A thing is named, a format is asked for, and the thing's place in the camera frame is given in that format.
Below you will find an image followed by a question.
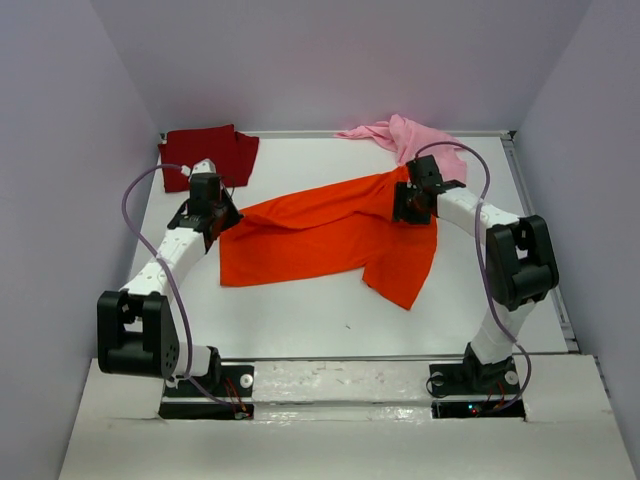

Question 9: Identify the orange t-shirt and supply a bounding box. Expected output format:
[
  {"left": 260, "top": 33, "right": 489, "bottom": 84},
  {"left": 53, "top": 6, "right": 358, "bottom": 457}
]
[{"left": 219, "top": 167, "right": 438, "bottom": 310}]

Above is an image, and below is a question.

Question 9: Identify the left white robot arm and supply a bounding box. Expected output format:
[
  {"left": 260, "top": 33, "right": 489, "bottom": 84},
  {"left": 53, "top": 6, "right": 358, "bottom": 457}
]
[{"left": 97, "top": 159, "right": 242, "bottom": 395}]

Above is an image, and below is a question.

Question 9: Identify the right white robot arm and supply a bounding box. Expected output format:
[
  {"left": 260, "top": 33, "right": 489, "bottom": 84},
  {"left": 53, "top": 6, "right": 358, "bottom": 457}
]
[{"left": 393, "top": 156, "right": 559, "bottom": 398}]

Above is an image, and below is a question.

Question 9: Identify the dark red folded t-shirt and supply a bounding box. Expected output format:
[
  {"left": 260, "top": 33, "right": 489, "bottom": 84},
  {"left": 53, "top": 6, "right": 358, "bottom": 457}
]
[{"left": 158, "top": 124, "right": 259, "bottom": 188}]

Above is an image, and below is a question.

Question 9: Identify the pink t-shirt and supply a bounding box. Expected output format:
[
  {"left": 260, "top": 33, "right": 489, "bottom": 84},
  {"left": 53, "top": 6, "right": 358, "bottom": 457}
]
[{"left": 335, "top": 114, "right": 467, "bottom": 183}]

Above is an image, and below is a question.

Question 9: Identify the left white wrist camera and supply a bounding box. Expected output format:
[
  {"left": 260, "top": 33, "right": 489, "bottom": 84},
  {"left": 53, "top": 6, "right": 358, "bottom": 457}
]
[{"left": 181, "top": 158, "right": 217, "bottom": 178}]

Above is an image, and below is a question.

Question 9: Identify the aluminium table edge rail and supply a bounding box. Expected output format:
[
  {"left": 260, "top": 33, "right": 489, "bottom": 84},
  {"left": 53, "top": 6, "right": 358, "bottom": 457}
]
[{"left": 501, "top": 131, "right": 580, "bottom": 354}]

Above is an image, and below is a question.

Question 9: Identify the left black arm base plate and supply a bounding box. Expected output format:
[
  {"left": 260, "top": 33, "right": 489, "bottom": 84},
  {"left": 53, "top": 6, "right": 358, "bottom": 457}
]
[{"left": 158, "top": 363, "right": 255, "bottom": 421}]

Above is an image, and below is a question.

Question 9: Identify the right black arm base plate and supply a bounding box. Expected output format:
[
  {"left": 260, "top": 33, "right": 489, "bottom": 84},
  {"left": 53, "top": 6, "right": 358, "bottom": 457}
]
[{"left": 425, "top": 360, "right": 526, "bottom": 420}]

